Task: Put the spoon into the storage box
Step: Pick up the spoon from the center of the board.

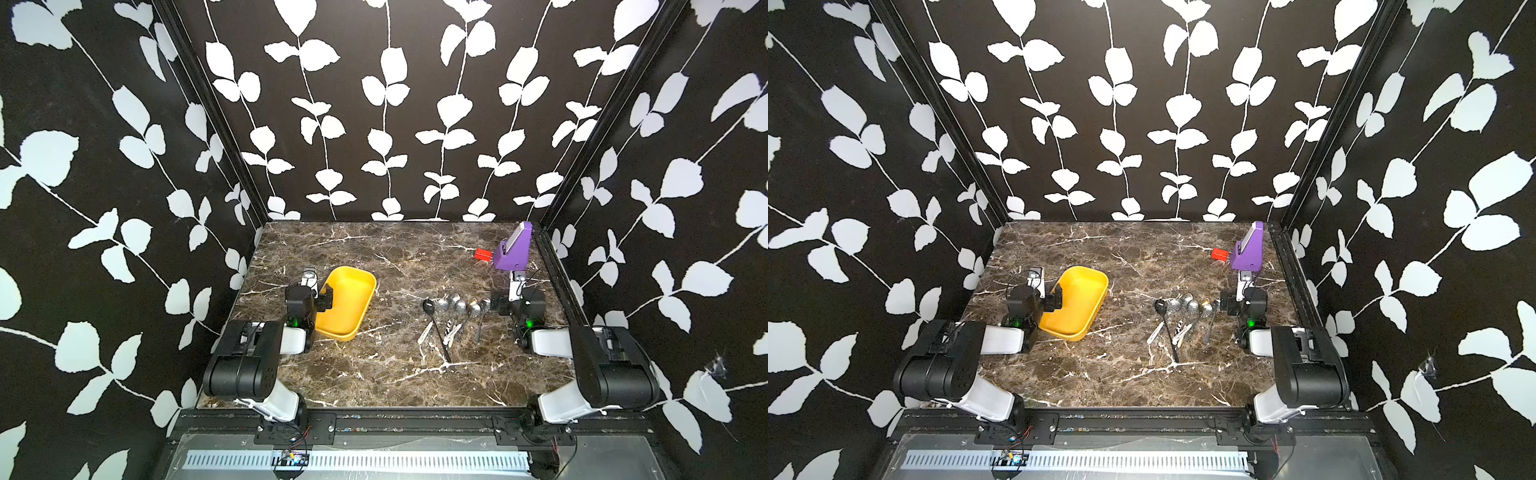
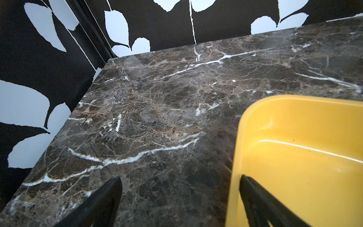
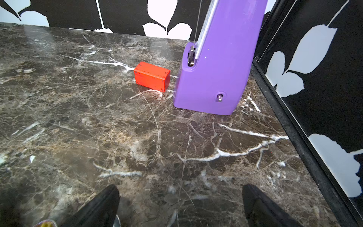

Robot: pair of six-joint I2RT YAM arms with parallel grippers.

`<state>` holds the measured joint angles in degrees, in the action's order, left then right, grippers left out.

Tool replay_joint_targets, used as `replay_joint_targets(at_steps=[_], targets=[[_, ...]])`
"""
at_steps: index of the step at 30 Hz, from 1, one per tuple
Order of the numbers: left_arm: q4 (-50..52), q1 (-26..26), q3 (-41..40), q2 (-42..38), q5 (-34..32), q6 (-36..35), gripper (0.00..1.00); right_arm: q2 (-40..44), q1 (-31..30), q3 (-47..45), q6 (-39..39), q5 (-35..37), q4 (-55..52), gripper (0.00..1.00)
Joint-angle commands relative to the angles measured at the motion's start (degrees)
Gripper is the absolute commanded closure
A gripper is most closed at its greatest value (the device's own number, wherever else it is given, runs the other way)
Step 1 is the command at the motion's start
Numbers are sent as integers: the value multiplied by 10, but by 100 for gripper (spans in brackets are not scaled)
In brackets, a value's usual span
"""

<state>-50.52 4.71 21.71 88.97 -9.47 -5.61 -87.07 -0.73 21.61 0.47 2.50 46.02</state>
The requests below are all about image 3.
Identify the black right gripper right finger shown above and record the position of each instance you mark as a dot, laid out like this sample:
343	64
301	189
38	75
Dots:
261	211

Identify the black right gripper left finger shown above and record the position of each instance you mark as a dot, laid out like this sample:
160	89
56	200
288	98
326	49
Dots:
99	212

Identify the small red box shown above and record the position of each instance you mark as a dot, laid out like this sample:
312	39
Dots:
152	76

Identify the purple plastic stand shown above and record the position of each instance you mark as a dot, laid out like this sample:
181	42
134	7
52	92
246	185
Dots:
214	70

